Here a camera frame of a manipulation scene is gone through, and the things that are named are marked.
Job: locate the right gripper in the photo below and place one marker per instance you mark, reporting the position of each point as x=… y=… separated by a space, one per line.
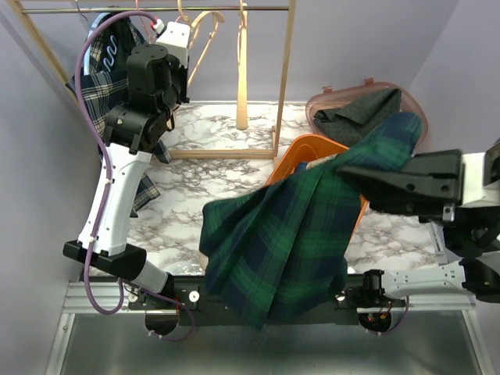
x=428 y=183

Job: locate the dark grey dotted skirt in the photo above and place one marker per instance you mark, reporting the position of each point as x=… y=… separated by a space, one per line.
x=349 y=124

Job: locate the green plaid skirt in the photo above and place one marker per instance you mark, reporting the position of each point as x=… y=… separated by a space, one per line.
x=279 y=251

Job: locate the navy beige plaid skirt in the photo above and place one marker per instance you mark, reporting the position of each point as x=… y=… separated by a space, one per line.
x=104 y=85

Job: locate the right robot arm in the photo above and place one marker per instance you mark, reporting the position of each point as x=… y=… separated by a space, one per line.
x=470 y=247

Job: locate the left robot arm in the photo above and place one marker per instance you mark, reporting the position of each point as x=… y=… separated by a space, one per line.
x=156 y=85

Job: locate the floral green-inside mug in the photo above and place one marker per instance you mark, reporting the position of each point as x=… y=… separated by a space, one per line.
x=320 y=161

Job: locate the orange plastic bin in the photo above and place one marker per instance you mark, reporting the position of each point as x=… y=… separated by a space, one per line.
x=297 y=156

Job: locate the white bowl on table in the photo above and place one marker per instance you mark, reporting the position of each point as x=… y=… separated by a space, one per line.
x=203 y=260

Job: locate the wooden clothes rack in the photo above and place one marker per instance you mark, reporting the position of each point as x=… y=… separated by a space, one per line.
x=28 y=24

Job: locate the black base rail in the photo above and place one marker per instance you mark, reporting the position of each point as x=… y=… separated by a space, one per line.
x=347 y=299

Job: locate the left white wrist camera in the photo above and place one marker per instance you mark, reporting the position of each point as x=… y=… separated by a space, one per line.
x=175 y=38

